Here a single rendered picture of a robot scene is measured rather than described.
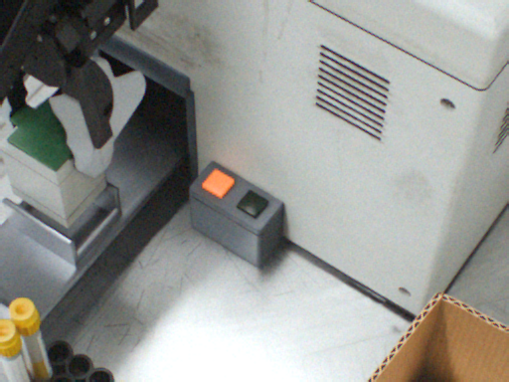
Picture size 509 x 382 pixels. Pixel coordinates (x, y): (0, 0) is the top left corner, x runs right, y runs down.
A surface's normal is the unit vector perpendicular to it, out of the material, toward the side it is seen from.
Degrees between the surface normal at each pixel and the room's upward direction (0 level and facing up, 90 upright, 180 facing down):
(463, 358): 89
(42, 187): 90
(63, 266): 0
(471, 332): 89
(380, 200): 90
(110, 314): 0
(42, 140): 0
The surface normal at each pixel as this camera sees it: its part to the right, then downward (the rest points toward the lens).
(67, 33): 0.53, -0.08
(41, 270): 0.01, -0.51
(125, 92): 0.81, 0.40
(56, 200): -0.58, 0.70
